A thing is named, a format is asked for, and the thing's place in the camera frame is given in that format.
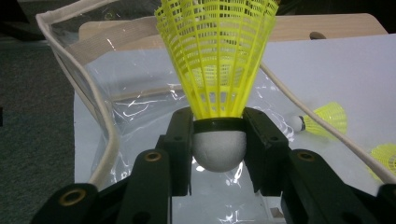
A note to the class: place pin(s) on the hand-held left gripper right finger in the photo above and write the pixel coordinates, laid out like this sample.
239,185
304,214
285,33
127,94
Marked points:
267,155

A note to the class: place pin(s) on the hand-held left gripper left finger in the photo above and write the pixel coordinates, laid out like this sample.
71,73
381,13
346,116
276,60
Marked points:
180,155

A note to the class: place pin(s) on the yellow shuttlecock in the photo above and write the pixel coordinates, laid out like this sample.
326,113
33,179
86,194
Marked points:
386,155
218,149
330,118

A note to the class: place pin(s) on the clear plastic bag beige trim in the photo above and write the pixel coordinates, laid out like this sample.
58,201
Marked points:
124,32

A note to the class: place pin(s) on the white table sheet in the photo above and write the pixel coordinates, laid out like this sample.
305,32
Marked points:
342,71

